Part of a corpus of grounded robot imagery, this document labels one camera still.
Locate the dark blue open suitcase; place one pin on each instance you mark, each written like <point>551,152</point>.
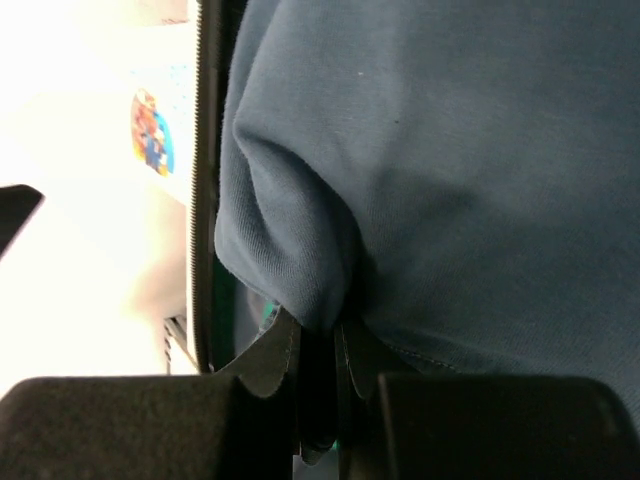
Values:
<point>217,27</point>

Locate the grey blue shirt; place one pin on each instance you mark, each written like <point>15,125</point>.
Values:
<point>470,168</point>

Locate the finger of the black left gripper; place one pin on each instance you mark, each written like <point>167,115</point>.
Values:
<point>18,203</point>

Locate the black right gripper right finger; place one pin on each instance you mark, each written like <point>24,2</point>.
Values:
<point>395,423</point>

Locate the green enterprise shirt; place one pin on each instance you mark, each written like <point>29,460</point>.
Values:
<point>240,317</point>

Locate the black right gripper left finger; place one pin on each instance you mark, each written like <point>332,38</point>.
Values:
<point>238,423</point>

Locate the first aid cartoon box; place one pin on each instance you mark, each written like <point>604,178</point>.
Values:
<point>162,124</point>

